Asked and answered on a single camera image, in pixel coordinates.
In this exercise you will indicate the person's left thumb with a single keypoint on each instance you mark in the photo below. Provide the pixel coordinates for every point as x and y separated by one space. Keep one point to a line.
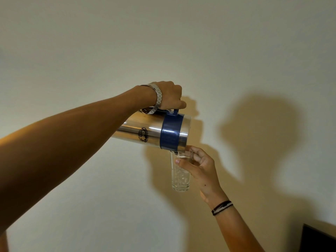
181 104

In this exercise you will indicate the black and white wristbands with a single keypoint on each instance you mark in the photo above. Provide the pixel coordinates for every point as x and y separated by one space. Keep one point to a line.
222 207

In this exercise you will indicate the person's right hand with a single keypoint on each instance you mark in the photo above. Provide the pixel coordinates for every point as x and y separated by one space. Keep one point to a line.
200 171

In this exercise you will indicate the person's left forearm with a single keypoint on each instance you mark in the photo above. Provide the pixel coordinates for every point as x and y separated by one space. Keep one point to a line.
65 144

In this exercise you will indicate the black furniture corner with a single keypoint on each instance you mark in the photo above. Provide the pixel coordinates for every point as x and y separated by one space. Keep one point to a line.
317 238

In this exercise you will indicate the person's left hand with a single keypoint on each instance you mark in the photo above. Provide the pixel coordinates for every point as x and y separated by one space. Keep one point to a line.
169 94

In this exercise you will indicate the clear drinking glass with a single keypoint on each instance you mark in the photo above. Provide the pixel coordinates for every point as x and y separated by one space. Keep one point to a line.
180 173

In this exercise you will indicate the person's right middle finger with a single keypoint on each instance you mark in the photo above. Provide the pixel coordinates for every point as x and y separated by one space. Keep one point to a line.
203 155

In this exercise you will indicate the person's right forearm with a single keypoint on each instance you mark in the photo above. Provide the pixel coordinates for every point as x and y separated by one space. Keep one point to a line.
236 228

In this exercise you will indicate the person's right thumb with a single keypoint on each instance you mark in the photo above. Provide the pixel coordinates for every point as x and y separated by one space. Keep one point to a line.
185 166

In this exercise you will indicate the steel jug with blue band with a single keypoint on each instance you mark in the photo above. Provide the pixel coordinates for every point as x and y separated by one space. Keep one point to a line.
157 131

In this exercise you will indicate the silver metal wristwatch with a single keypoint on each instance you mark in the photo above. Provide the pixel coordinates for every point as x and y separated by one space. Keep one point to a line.
157 98

